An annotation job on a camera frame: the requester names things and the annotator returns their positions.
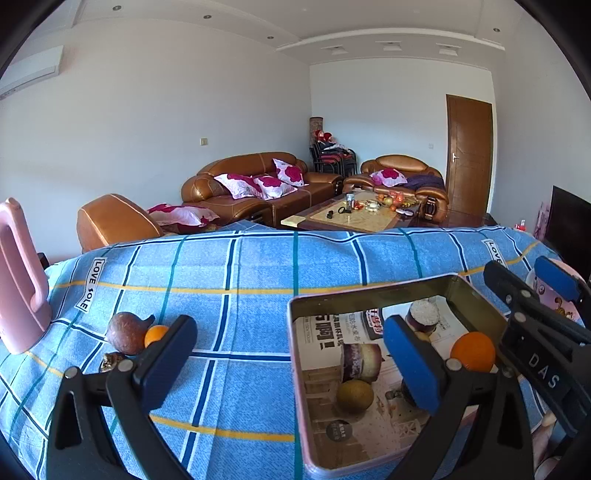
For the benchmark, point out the brown wooden door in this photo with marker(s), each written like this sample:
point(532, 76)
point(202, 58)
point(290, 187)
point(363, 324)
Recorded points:
point(468, 157)

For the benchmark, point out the stack of black chairs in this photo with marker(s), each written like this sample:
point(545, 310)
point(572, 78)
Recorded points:
point(334, 159)

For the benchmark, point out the brown leather armchair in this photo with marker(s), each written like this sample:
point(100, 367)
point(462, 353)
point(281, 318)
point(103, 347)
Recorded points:
point(397, 161)

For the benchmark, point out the pink cartoon mug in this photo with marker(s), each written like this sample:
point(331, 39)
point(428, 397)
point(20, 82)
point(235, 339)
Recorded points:
point(561, 307)

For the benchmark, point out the blue plaid tablecloth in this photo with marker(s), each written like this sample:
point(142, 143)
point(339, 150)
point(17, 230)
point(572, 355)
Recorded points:
point(258, 263)

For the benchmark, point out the brown leather sofa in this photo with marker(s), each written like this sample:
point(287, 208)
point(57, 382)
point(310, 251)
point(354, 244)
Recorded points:
point(300, 203)

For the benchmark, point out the person's right hand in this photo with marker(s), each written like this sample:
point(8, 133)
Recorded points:
point(548, 419)

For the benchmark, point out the black television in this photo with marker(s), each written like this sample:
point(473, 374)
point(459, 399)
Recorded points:
point(570, 221)

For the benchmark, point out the pink electric kettle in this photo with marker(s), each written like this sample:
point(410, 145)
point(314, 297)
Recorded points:
point(18, 286)

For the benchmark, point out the floral white pink pillow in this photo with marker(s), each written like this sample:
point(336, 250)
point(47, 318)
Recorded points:
point(291, 172)
point(274, 187)
point(236, 185)
point(184, 214)
point(388, 176)

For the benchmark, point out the purple round fruit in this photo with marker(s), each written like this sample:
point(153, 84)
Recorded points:
point(127, 332)

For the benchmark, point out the orange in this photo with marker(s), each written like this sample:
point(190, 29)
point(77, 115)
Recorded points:
point(473, 350)
point(156, 336)

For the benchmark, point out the red plush toy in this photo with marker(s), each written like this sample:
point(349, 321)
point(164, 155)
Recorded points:
point(322, 135)

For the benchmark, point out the cut purple taro piece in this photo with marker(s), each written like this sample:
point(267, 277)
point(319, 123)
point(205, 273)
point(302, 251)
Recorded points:
point(360, 363)

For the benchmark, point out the tall patterned vase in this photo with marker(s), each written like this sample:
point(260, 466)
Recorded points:
point(316, 125)

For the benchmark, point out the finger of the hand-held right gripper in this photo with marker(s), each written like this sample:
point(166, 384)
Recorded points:
point(558, 277)
point(505, 284)

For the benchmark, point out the white-topped cut brown fruit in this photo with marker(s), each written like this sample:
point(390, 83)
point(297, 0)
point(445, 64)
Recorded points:
point(422, 316)

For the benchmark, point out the pink tin box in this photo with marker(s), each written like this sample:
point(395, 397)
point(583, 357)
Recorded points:
point(360, 429)

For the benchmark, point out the white air conditioner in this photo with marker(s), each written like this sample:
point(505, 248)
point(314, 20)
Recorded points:
point(32, 71)

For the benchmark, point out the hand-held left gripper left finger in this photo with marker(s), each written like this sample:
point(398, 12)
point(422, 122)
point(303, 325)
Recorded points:
point(161, 369)

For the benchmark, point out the brown leather seat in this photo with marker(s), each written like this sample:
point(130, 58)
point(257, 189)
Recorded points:
point(115, 221)

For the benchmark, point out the purple blanket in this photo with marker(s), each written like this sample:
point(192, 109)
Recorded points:
point(425, 181)

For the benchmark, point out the wooden coffee table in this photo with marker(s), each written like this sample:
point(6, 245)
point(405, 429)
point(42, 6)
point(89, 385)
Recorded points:
point(364, 220)

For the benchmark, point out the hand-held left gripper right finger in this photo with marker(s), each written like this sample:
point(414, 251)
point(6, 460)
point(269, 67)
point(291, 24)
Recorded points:
point(411, 364)

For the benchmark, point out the pile of small fruit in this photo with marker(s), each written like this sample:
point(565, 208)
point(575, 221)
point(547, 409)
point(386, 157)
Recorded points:
point(392, 199)

